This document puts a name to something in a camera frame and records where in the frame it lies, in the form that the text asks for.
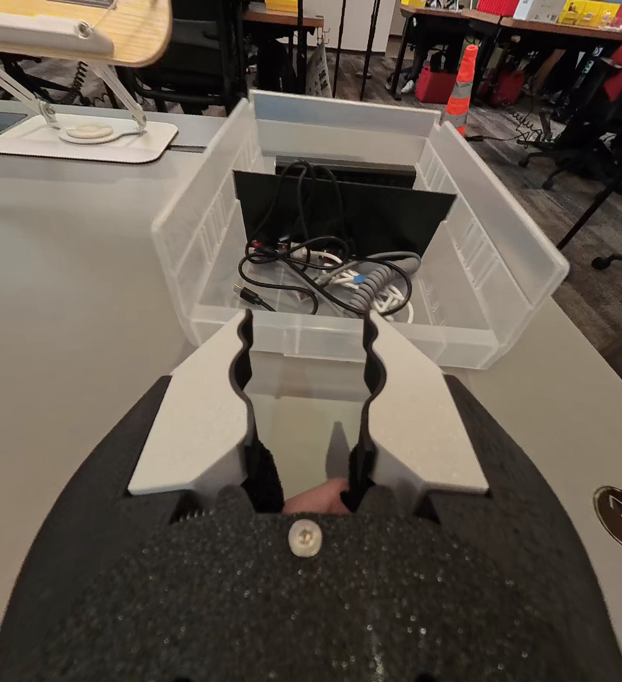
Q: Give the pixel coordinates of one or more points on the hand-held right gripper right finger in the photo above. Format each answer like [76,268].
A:
[423,426]

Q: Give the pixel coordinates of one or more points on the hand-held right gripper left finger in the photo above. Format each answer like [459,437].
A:
[193,426]

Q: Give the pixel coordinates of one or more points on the clear plastic bin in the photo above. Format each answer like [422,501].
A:
[476,266]

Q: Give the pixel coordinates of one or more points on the person's right hand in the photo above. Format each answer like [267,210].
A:
[316,498]

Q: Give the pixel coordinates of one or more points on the black bin divider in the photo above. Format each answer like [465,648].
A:
[385,224]

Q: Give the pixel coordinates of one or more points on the orange traffic cone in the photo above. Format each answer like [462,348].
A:
[460,101]

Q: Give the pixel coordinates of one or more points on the red bag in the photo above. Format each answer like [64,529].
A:
[503,88]
[433,85]

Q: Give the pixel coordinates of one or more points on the black office chair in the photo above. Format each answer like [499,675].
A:
[609,138]
[193,64]

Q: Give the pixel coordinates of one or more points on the white printed hanging bag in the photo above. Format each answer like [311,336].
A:
[320,72]

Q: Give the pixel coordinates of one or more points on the bamboo book stand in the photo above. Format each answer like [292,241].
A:
[140,37]

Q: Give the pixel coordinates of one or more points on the black stanchion post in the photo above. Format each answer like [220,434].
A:
[599,208]

